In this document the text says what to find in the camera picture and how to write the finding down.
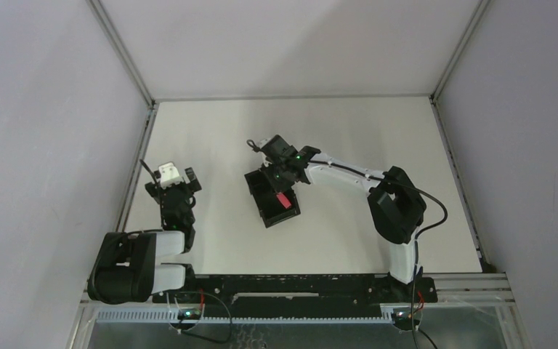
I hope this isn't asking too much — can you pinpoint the red handled screwdriver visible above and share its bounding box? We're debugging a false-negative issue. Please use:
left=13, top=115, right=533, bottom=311
left=276, top=193, right=292, bottom=209

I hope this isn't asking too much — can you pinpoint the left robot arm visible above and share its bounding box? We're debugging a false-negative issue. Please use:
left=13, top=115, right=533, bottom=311
left=86, top=162, right=201, bottom=305

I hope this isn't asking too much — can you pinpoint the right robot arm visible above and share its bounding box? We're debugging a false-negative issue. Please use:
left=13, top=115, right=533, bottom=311
left=246, top=135, right=448, bottom=302

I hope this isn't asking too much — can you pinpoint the black plastic bin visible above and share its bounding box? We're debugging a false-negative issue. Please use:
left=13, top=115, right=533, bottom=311
left=244, top=170, right=301, bottom=228

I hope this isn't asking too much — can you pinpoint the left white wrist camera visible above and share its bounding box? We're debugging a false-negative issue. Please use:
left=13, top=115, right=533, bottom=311
left=158, top=161, right=185, bottom=189

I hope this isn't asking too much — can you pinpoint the left black cable loop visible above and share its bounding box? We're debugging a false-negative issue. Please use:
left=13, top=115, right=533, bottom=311
left=167, top=289, right=234, bottom=345

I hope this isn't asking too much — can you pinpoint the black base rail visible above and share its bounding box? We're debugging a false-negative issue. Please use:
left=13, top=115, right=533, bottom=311
left=152, top=273, right=439, bottom=316

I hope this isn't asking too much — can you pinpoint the white slotted cable duct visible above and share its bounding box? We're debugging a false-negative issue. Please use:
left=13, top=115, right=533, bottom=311
left=95, top=308, right=394, bottom=325

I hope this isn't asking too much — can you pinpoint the right black base cable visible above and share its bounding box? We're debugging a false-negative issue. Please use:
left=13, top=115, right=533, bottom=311
left=390, top=289, right=435, bottom=349

